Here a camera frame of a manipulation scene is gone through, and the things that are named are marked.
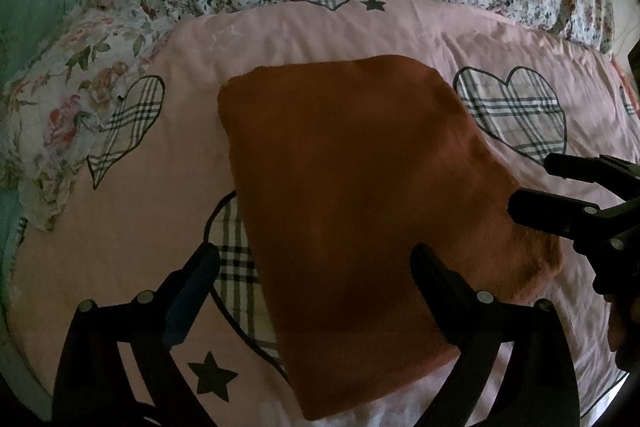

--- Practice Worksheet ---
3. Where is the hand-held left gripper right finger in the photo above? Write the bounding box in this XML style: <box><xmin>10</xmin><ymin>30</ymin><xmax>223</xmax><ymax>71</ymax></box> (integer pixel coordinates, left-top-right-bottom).
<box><xmin>410</xmin><ymin>244</ymin><xmax>582</xmax><ymax>427</ymax></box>

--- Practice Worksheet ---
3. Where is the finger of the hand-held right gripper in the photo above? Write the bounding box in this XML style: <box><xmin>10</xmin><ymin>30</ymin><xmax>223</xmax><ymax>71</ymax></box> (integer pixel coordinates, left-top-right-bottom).
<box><xmin>543</xmin><ymin>152</ymin><xmax>640</xmax><ymax>195</ymax></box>
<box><xmin>507</xmin><ymin>188</ymin><xmax>640</xmax><ymax>249</ymax></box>

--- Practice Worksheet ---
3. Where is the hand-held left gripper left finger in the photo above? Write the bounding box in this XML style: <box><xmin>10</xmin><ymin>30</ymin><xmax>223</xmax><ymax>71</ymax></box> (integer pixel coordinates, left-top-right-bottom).
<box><xmin>50</xmin><ymin>243</ymin><xmax>222</xmax><ymax>427</ymax></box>

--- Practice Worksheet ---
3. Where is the orange garment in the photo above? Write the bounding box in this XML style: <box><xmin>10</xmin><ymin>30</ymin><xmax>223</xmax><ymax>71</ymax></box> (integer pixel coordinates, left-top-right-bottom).
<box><xmin>217</xmin><ymin>54</ymin><xmax>566</xmax><ymax>423</ymax></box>

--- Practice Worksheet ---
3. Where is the person's right hand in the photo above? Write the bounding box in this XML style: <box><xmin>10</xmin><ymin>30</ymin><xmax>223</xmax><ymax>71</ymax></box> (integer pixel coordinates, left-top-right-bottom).
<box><xmin>606</xmin><ymin>294</ymin><xmax>640</xmax><ymax>373</ymax></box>

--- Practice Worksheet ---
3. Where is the pink heart print bedsheet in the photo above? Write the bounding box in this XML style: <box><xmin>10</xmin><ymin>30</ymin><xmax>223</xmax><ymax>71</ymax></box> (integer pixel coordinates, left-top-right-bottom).
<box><xmin>10</xmin><ymin>0</ymin><xmax>640</xmax><ymax>427</ymax></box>

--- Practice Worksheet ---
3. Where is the large floral print pillow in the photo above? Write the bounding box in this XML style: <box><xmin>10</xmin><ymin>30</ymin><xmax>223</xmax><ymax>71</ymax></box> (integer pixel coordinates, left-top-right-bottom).
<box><xmin>0</xmin><ymin>4</ymin><xmax>173</xmax><ymax>233</ymax></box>

